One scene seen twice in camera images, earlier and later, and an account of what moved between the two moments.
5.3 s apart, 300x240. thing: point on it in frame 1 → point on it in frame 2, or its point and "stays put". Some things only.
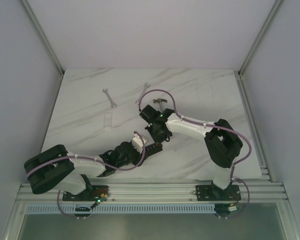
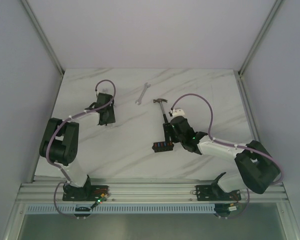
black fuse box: x=151 y=149 → x=162 y=146
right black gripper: x=161 y=139 → x=168 y=129
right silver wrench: x=146 y=86 stays put
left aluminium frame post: x=43 y=37 stays put
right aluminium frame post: x=260 y=36 stays put
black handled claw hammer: x=160 y=100 stays put
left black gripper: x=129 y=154 → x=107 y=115
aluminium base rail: x=261 y=189 stays put
